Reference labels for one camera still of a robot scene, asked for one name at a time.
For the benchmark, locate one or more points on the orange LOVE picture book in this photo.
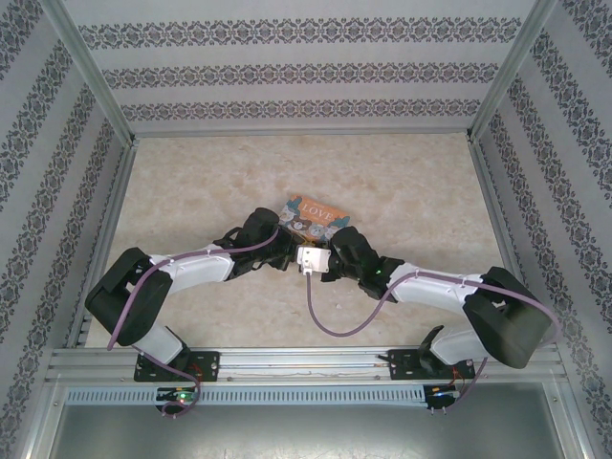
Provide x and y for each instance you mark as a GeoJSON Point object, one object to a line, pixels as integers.
{"type": "Point", "coordinates": [313, 212]}

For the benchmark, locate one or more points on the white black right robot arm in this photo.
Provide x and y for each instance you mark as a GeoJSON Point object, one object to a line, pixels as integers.
{"type": "Point", "coordinates": [430, 291]}

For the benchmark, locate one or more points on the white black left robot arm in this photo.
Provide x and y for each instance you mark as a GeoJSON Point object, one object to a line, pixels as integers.
{"type": "Point", "coordinates": [196, 268]}

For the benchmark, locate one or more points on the right controller board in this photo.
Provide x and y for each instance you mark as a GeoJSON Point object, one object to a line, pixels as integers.
{"type": "Point", "coordinates": [441, 392]}

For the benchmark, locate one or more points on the grey sheet metal panel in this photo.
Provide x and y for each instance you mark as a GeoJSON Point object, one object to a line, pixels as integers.
{"type": "Point", "coordinates": [311, 432]}

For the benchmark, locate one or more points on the left controller board green light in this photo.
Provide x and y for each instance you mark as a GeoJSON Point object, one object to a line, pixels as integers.
{"type": "Point", "coordinates": [179, 395]}

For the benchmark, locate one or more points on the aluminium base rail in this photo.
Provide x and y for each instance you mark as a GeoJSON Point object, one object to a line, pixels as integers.
{"type": "Point", "coordinates": [296, 363]}

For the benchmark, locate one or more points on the aluminium back rail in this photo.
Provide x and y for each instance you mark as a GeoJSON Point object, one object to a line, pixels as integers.
{"type": "Point", "coordinates": [301, 135]}

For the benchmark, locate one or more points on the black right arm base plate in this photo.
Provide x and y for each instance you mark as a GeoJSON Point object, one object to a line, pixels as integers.
{"type": "Point", "coordinates": [404, 364]}

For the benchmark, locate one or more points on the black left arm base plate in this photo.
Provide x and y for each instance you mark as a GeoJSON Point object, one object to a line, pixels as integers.
{"type": "Point", "coordinates": [205, 365]}

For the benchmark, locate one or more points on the aluminium table side rail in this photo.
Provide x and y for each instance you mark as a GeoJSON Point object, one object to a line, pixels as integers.
{"type": "Point", "coordinates": [511, 239]}
{"type": "Point", "coordinates": [102, 215]}

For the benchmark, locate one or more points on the aluminium frame post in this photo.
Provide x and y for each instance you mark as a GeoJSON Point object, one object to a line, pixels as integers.
{"type": "Point", "coordinates": [86, 72]}
{"type": "Point", "coordinates": [514, 72]}

